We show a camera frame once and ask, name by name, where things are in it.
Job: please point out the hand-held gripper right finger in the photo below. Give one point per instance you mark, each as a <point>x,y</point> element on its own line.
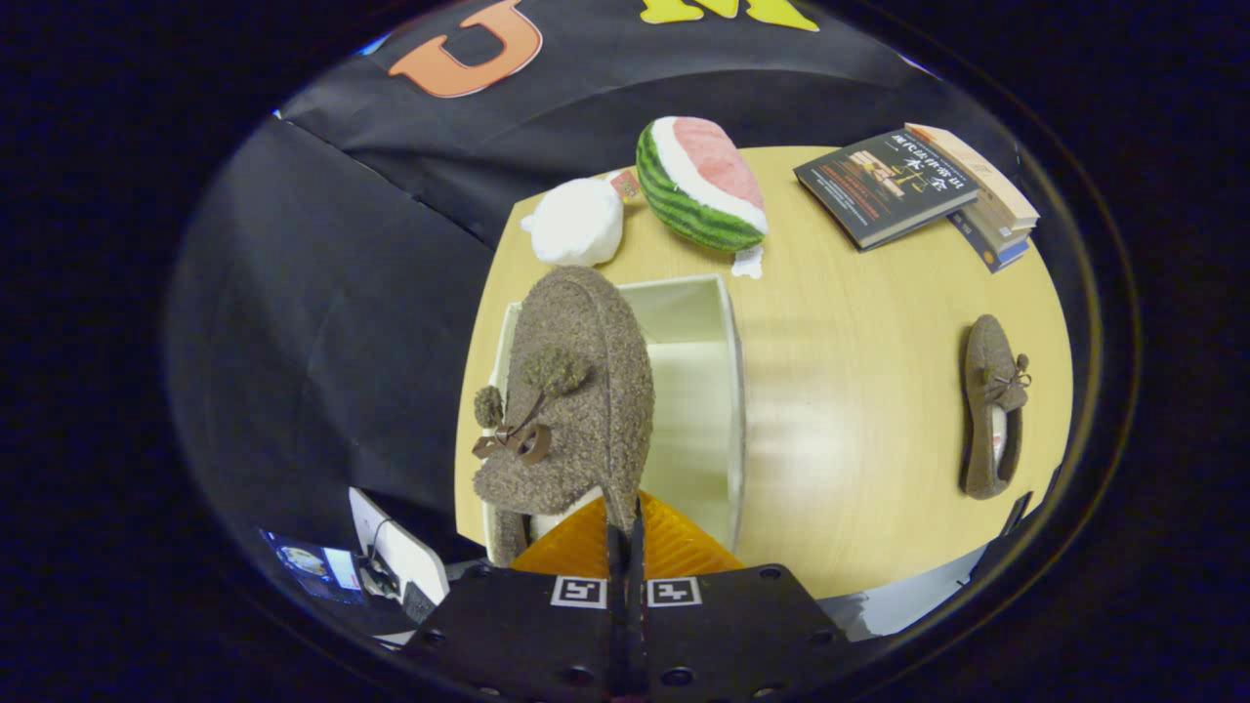
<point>723,625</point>

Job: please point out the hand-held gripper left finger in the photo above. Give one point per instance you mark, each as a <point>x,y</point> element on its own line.
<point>527,625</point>

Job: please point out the white storage box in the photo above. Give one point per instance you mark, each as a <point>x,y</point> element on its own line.
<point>695,410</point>

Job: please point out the brown fuzzy shoe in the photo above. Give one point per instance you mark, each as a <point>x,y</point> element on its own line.
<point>988,391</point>
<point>586,371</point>

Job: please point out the white flat device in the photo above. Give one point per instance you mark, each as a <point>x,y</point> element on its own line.
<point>395,547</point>

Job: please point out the blue printed packet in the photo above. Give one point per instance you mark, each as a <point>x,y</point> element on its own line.
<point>305,564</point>

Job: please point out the black table clamp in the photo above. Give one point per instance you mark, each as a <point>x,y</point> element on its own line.
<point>1016,513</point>

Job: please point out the black backdrop cloth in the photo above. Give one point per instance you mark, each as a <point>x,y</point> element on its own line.
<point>322,342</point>

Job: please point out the white round plush toy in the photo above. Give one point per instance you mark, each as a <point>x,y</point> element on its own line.
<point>576,223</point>

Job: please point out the watermelon slice plush toy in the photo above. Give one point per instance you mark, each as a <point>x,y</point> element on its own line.
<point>698,181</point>

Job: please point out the blue spine book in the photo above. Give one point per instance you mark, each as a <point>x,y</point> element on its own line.
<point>991,249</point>

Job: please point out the black paperback book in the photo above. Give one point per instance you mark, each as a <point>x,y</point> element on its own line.
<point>884,186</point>

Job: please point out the grey cover book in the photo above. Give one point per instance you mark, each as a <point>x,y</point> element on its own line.
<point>1006,223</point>

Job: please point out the beige cover book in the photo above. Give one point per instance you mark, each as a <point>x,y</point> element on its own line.
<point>977,171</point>

